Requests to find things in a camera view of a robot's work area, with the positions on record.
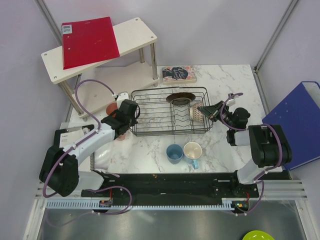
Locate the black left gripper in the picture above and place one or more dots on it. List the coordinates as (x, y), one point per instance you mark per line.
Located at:
(133, 122)

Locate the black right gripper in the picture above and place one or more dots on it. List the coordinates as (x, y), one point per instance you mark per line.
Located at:
(210, 111)

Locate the tall pink plastic cup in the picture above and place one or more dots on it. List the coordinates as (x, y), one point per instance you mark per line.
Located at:
(111, 107)

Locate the pink patterned ceramic mug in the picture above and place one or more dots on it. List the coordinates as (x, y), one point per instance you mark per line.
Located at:
(121, 137)

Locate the brown patterned ceramic bowl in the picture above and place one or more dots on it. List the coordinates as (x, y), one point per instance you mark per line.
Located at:
(195, 114)

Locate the dark brown plate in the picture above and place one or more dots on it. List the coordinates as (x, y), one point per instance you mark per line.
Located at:
(180, 98)

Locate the light blue ceramic mug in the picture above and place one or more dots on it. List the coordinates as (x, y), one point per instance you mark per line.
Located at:
(192, 152)

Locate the small blue cup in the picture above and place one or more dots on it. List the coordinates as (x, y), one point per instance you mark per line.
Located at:
(174, 153)

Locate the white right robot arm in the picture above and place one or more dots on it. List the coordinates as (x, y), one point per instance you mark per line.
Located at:
(268, 145)

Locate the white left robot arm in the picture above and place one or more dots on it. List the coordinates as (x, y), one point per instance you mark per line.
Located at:
(60, 168)

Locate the white two-tier shelf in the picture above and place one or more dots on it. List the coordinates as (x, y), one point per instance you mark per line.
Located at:
(132, 35)

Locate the paperback book with dark cover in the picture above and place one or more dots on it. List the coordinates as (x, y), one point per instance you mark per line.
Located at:
(178, 75)

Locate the black clipboard with paper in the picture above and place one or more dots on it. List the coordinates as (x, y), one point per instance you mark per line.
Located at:
(65, 136)

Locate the red folder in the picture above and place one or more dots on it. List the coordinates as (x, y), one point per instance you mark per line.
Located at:
(87, 42)

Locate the green plastic bowl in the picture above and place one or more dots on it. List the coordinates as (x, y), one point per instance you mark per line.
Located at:
(257, 235)

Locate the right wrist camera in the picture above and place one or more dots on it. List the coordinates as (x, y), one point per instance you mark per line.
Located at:
(231, 100)

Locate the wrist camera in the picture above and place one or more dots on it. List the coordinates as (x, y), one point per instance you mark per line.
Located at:
(122, 96)
(231, 100)

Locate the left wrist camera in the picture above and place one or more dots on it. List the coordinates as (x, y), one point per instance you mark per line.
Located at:
(122, 96)

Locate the black wire dish rack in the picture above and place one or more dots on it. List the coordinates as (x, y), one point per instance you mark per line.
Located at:
(159, 118)

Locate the blue ring binder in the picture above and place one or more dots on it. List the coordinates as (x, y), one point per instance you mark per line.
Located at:
(299, 116)

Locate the white slotted cable duct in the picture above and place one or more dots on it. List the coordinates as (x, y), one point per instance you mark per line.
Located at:
(100, 205)

